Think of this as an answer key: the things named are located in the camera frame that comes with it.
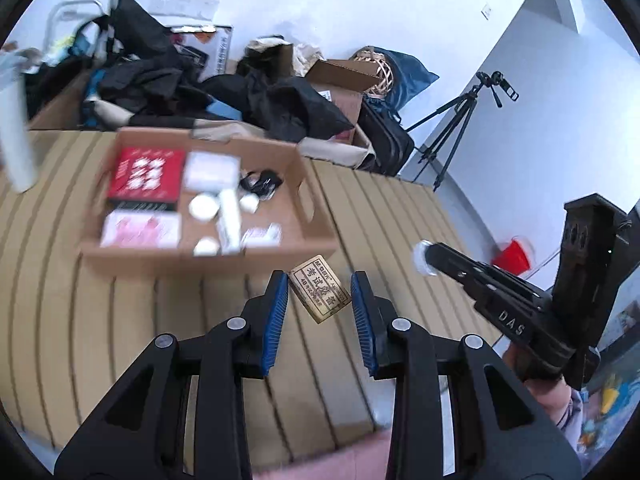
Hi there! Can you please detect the small white round jar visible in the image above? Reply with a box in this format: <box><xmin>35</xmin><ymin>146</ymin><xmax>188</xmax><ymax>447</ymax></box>
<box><xmin>412</xmin><ymin>240</ymin><xmax>437</xmax><ymax>276</ymax></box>

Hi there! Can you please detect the gold label small box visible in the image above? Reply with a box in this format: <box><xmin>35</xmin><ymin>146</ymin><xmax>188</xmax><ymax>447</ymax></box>
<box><xmin>288</xmin><ymin>255</ymin><xmax>352</xmax><ymax>324</ymax></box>

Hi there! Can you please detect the white tube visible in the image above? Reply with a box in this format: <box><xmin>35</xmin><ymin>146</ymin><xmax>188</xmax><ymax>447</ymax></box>
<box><xmin>217</xmin><ymin>188</ymin><xmax>242</xmax><ymax>255</ymax></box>

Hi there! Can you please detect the translucent white plastic box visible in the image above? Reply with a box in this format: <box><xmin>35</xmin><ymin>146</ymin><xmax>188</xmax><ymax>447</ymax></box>
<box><xmin>183</xmin><ymin>151</ymin><xmax>241</xmax><ymax>193</ymax></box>

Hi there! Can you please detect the person right hand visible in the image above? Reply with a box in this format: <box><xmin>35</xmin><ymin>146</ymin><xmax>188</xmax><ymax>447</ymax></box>
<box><xmin>502</xmin><ymin>344</ymin><xmax>572</xmax><ymax>425</ymax></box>

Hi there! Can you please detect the red plastic cup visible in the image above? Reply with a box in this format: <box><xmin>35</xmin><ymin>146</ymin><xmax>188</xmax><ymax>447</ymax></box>
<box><xmin>491</xmin><ymin>236</ymin><xmax>535</xmax><ymax>276</ymax></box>

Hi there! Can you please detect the black suitcase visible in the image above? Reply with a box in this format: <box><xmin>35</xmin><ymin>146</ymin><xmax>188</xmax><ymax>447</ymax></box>
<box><xmin>358</xmin><ymin>96</ymin><xmax>416</xmax><ymax>177</ymax></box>

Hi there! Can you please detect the pink trousers lap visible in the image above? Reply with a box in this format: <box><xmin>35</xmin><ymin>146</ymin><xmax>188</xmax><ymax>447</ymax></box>
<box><xmin>254</xmin><ymin>429</ymin><xmax>392</xmax><ymax>480</ymax></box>

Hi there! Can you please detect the small white sachet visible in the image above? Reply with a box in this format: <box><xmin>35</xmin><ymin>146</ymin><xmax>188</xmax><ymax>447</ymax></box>
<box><xmin>241</xmin><ymin>223</ymin><xmax>282</xmax><ymax>249</ymax></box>

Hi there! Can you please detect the blue bag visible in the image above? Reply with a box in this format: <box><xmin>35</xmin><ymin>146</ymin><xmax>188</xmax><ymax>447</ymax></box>
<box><xmin>373</xmin><ymin>47</ymin><xmax>439</xmax><ymax>112</ymax></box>

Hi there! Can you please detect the open brown cardboard box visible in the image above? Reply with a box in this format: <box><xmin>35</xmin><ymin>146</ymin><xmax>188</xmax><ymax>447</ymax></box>
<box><xmin>244</xmin><ymin>37</ymin><xmax>386</xmax><ymax>146</ymax></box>

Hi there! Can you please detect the pink white packet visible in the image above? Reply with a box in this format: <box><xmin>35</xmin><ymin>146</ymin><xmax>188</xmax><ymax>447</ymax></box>
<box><xmin>100</xmin><ymin>210</ymin><xmax>182</xmax><ymax>249</ymax></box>

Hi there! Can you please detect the brown cardboard tray box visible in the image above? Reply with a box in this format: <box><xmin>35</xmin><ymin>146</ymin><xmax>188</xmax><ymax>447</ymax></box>
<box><xmin>80</xmin><ymin>128</ymin><xmax>337</xmax><ymax>276</ymax></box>

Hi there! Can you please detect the red printed box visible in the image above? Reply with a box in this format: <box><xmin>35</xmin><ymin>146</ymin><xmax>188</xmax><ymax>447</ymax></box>
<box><xmin>107</xmin><ymin>146</ymin><xmax>186</xmax><ymax>211</ymax></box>

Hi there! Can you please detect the beige mattress cushion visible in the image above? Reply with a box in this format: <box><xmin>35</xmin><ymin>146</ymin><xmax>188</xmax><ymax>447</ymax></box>
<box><xmin>92</xmin><ymin>96</ymin><xmax>379</xmax><ymax>170</ymax></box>

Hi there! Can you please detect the white printed carton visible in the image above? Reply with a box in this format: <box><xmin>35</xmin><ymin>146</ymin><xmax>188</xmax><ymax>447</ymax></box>
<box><xmin>169</xmin><ymin>25</ymin><xmax>233</xmax><ymax>81</ymax></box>

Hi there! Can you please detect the white thermos bottle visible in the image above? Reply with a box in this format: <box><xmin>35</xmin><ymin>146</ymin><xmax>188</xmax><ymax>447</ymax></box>
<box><xmin>0</xmin><ymin>52</ymin><xmax>38</xmax><ymax>193</ymax></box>

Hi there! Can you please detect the black clothes pile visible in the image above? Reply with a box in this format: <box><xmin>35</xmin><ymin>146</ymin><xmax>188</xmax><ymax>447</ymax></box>
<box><xmin>81</xmin><ymin>0</ymin><xmax>355</xmax><ymax>143</ymax></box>

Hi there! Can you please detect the black camera tripod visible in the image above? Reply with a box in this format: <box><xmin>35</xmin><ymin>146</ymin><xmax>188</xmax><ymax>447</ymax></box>
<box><xmin>406</xmin><ymin>70</ymin><xmax>520</xmax><ymax>192</ymax></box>

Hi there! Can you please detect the black cable bundle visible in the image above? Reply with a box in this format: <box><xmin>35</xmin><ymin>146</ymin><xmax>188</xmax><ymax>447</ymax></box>
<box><xmin>238</xmin><ymin>168</ymin><xmax>286</xmax><ymax>202</ymax></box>

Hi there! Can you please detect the white wall socket strip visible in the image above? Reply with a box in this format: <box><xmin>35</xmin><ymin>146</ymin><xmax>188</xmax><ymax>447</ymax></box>
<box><xmin>149</xmin><ymin>0</ymin><xmax>219</xmax><ymax>21</ymax></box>

